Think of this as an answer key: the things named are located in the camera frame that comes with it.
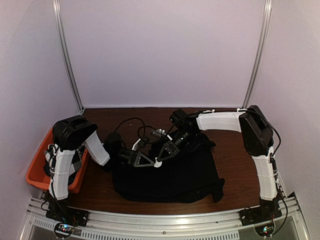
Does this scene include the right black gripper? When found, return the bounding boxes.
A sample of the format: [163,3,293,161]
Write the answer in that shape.
[157,128,199,162]

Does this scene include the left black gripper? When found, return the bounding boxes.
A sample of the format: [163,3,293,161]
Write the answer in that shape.
[113,149,155,169]

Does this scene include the round gold brooch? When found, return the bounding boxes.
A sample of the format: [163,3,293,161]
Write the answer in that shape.
[153,157,163,168]

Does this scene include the black t-shirt blue logo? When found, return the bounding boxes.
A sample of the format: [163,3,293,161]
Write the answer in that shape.
[102,133,225,204]

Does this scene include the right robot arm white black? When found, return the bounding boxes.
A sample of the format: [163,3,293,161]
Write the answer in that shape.
[155,105,280,221]

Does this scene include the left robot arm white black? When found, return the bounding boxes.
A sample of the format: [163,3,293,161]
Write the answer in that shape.
[48,115,162,222]

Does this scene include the black white checkered shirt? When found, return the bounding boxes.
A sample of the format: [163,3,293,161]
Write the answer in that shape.
[43,144,85,177]

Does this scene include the left circuit board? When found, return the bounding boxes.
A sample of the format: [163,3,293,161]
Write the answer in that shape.
[53,222,75,238]

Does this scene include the circuit board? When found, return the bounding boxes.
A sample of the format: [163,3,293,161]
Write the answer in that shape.
[254,222,275,238]
[53,222,75,238]

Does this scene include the orange plastic bin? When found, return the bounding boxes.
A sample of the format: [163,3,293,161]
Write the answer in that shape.
[26,129,90,194]

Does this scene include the right circuit board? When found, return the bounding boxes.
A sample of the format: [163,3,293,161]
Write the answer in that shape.
[254,222,275,238]

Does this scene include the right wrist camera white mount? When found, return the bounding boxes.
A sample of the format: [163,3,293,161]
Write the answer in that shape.
[150,128,167,140]

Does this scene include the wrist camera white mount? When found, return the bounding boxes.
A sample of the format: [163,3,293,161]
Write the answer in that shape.
[131,138,145,151]
[150,128,167,140]

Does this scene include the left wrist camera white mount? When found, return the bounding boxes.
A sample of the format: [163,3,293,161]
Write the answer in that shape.
[131,138,145,151]

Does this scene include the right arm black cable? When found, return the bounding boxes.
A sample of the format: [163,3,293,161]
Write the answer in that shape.
[137,111,216,151]

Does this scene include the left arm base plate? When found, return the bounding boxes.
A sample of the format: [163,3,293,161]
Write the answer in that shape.
[45,206,89,227]

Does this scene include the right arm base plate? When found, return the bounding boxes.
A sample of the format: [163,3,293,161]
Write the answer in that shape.
[239,206,282,226]

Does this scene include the left aluminium corner post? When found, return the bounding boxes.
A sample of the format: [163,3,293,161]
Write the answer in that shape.
[52,0,85,113]

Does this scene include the aluminium corner post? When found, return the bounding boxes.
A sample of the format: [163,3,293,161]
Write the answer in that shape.
[52,0,85,113]
[242,0,272,108]

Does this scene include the aluminium front rail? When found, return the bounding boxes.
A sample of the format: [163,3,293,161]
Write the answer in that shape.
[17,197,311,240]

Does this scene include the right aluminium corner post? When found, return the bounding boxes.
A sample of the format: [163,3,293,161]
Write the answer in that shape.
[242,0,272,108]

